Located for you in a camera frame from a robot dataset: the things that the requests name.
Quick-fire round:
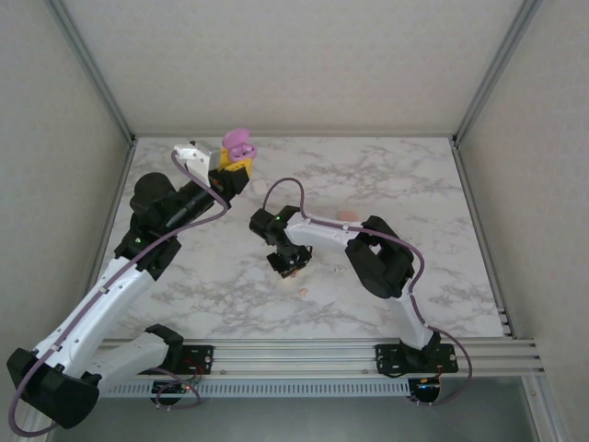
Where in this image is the aluminium frame post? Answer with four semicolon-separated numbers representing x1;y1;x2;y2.
48;0;138;146
451;0;544;147
519;376;560;442

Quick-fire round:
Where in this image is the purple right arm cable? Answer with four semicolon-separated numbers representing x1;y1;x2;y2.
262;177;475;409

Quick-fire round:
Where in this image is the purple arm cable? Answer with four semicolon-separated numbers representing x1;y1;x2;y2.
8;149;231;436
262;177;475;409

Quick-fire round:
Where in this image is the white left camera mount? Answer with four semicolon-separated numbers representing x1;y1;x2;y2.
172;141;213;180

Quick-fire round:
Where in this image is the grey slotted cable duct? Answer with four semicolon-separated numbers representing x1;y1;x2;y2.
98;379;413;400

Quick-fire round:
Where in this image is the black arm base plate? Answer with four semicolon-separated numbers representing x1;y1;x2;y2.
375;343;457;377
181;343;216;377

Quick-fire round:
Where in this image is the purple earbud charging case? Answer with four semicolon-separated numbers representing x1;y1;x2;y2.
221;127;258;162

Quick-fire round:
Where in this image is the wide aluminium mounting rail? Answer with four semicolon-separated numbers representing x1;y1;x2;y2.
100;338;549;379

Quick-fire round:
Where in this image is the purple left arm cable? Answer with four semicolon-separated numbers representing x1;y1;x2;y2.
8;149;231;436

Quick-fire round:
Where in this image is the aluminium table edge rail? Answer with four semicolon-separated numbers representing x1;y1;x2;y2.
89;137;138;296
450;137;515;340

